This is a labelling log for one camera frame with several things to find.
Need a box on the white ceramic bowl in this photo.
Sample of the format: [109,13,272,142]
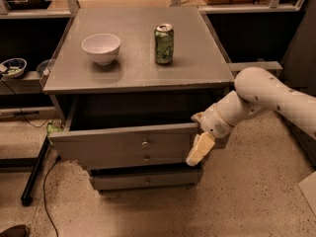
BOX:
[81,34,121,65]

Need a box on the brown shoe tip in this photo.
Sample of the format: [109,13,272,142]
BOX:
[0,224,30,237]

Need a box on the black floor cable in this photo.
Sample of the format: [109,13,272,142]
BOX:
[0,79,63,237]

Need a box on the grey top drawer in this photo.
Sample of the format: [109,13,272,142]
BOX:
[47,96,231,161]

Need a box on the green snack bag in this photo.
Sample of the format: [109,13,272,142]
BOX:
[46,122,63,135]

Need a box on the green soda can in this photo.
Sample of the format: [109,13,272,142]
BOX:
[154,23,174,64]

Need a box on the grey bottom drawer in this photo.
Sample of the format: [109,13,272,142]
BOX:
[90,169,202,191]

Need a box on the small clear glass bowl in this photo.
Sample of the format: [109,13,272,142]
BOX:
[37,59,55,76]

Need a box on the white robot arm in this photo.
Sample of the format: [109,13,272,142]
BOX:
[186,67,316,166]

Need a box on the grey middle drawer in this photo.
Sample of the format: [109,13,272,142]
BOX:
[78,150,211,170]

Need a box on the white floor board corner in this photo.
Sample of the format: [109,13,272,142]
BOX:
[298,171,316,216]

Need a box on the grey left low shelf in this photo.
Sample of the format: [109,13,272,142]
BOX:
[0,71,42,96]

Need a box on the blue patterned bowl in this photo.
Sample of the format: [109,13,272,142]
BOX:
[0,58,27,78]

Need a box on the grey drawer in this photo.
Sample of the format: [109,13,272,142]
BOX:
[47,96,231,161]
[90,169,202,191]
[78,150,211,170]

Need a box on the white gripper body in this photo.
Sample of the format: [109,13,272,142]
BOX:
[197,104,233,138]

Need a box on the grey drawer cabinet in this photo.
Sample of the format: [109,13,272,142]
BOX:
[43,7,233,178]

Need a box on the grey side shelf beam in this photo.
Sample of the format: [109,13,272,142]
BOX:
[228,61,283,77]

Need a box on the black metal floor bar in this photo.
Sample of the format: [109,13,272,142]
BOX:
[21,137,49,206]

